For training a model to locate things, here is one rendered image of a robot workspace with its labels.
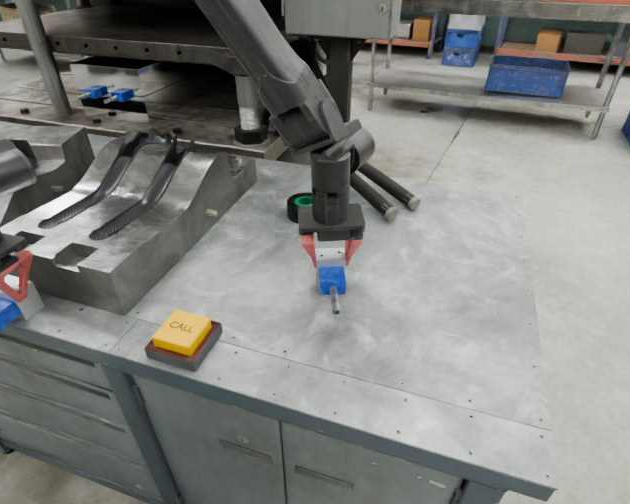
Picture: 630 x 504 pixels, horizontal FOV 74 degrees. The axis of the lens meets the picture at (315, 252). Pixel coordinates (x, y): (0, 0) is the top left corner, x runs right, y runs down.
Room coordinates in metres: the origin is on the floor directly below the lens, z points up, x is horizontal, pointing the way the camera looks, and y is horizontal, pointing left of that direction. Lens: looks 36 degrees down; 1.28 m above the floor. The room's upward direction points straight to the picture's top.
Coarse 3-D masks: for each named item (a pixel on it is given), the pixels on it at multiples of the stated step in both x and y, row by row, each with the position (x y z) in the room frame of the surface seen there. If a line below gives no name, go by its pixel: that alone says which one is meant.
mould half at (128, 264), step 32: (96, 160) 0.82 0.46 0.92; (160, 160) 0.80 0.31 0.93; (192, 160) 0.79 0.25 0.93; (224, 160) 0.82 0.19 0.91; (128, 192) 0.73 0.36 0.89; (192, 192) 0.71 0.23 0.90; (224, 192) 0.81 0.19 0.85; (32, 224) 0.61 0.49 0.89; (64, 224) 0.61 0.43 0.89; (96, 224) 0.62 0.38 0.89; (160, 224) 0.62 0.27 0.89; (192, 224) 0.69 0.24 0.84; (96, 256) 0.52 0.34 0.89; (128, 256) 0.52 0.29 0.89; (160, 256) 0.59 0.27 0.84; (64, 288) 0.52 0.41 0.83; (96, 288) 0.49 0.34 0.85; (128, 288) 0.51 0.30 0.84
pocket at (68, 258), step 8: (64, 248) 0.54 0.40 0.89; (72, 248) 0.56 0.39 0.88; (80, 248) 0.56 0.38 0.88; (88, 248) 0.55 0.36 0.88; (96, 248) 0.55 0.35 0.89; (56, 256) 0.53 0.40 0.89; (64, 256) 0.54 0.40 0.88; (72, 256) 0.55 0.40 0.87; (80, 256) 0.56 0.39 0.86; (88, 256) 0.55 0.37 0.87; (56, 264) 0.52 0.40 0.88; (64, 264) 0.53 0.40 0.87; (72, 264) 0.54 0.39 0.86
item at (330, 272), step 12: (324, 252) 0.58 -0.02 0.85; (336, 252) 0.58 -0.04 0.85; (324, 264) 0.56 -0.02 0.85; (336, 264) 0.56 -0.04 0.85; (324, 276) 0.53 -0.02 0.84; (336, 276) 0.53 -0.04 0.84; (324, 288) 0.52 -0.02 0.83; (336, 288) 0.52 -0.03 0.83; (336, 300) 0.48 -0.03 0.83; (336, 312) 0.47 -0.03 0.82
